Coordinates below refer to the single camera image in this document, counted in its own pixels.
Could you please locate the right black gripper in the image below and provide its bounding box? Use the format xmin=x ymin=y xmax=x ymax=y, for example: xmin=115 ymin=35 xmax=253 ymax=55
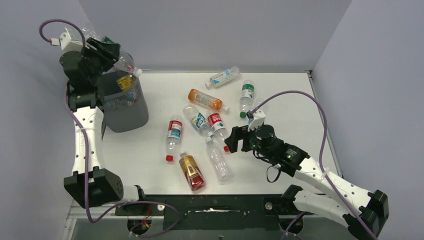
xmin=225 ymin=125 xmax=273 ymax=160

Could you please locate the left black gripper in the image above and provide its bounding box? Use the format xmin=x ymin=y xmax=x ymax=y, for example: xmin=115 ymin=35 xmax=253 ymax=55
xmin=78 ymin=38 xmax=120 ymax=85

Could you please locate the clear bottle dark green label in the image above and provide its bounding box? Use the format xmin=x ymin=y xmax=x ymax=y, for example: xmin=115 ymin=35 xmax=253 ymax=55
xmin=82 ymin=24 xmax=143 ymax=77

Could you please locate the clear bottle red white label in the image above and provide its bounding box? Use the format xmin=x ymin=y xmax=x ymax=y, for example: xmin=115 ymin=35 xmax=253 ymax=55
xmin=206 ymin=109 xmax=230 ymax=153

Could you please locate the yellow juice bottle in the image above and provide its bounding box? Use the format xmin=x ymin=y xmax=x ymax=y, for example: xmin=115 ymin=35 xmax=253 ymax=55
xmin=116 ymin=74 xmax=137 ymax=91

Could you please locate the clear bottle green white label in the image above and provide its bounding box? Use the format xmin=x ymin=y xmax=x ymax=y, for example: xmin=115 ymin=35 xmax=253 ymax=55
xmin=239 ymin=79 xmax=255 ymax=119

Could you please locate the clear unlabelled bottle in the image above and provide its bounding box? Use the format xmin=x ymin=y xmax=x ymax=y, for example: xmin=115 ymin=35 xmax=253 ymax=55
xmin=205 ymin=137 xmax=232 ymax=182

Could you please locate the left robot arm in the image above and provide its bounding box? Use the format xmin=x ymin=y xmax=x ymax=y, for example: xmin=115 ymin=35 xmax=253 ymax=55
xmin=59 ymin=37 xmax=144 ymax=209

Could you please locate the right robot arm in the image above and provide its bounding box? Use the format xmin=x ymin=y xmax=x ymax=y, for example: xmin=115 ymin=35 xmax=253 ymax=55
xmin=224 ymin=124 xmax=389 ymax=240

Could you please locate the grey mesh waste bin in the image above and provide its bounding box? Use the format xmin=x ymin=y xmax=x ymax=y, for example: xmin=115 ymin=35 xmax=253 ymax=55
xmin=99 ymin=70 xmax=149 ymax=133

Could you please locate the clear bottle blue green label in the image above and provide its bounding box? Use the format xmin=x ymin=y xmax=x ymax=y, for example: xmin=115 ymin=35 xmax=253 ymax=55
xmin=182 ymin=104 xmax=214 ymax=138

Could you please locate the orange tinted bottle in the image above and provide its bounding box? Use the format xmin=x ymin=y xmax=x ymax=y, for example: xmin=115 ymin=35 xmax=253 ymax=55
xmin=188 ymin=88 xmax=229 ymax=112

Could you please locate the clear bottle white blue label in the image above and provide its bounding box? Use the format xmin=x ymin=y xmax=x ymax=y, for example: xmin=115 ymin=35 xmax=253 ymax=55
xmin=204 ymin=66 xmax=241 ymax=89

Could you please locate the brown tea bottle red base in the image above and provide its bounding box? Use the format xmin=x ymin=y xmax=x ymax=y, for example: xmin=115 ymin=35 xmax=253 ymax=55
xmin=179 ymin=151 xmax=206 ymax=191

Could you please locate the clear bottle red teal label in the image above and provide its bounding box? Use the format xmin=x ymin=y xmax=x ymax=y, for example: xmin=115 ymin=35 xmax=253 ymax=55
xmin=165 ymin=115 xmax=183 ymax=162

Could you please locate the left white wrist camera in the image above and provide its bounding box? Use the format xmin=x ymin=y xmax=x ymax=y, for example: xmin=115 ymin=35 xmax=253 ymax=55
xmin=50 ymin=27 xmax=83 ymax=53

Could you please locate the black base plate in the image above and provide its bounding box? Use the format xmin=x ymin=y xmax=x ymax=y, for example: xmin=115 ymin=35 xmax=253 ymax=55
xmin=115 ymin=194 xmax=300 ymax=231

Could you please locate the aluminium frame rail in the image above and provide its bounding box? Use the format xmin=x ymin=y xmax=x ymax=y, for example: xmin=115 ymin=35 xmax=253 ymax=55
xmin=67 ymin=195 xmax=365 ymax=220

